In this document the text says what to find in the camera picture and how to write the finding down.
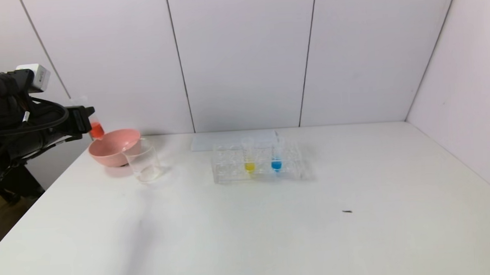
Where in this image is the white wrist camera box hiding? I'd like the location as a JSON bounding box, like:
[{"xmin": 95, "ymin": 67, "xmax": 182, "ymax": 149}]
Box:
[{"xmin": 15, "ymin": 63, "xmax": 52, "ymax": 94}]

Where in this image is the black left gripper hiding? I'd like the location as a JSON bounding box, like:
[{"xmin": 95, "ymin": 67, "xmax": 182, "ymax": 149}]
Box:
[{"xmin": 38, "ymin": 105, "xmax": 97, "ymax": 149}]

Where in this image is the clear acrylic test tube rack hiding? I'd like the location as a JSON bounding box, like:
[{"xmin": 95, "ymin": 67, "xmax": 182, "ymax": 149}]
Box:
[{"xmin": 211, "ymin": 138, "xmax": 304, "ymax": 185}]

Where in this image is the white paper sheet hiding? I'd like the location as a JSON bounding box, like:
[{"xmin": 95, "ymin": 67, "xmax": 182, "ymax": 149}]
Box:
[{"xmin": 190, "ymin": 130, "xmax": 279, "ymax": 152}]

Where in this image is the test tube with yellow pigment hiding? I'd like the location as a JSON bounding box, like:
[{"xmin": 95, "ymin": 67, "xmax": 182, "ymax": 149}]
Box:
[{"xmin": 242, "ymin": 138, "xmax": 257, "ymax": 175}]

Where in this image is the clear glass beaker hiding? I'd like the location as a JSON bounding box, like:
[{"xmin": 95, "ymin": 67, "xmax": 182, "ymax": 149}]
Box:
[{"xmin": 122, "ymin": 138, "xmax": 165, "ymax": 185}]

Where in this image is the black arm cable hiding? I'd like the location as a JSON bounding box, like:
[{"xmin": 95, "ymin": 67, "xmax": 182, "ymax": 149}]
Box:
[{"xmin": 0, "ymin": 95, "xmax": 70, "ymax": 137}]

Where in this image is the pink plastic bowl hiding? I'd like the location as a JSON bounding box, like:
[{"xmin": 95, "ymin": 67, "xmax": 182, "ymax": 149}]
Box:
[{"xmin": 88, "ymin": 128, "xmax": 143, "ymax": 169}]

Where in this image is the test tube with blue pigment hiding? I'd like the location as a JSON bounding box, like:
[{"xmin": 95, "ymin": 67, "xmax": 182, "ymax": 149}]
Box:
[{"xmin": 269, "ymin": 131, "xmax": 284, "ymax": 172}]

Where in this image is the test tube with red pigment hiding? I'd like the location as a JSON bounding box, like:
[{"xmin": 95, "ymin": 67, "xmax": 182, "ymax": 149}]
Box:
[{"xmin": 73, "ymin": 95, "xmax": 105, "ymax": 141}]

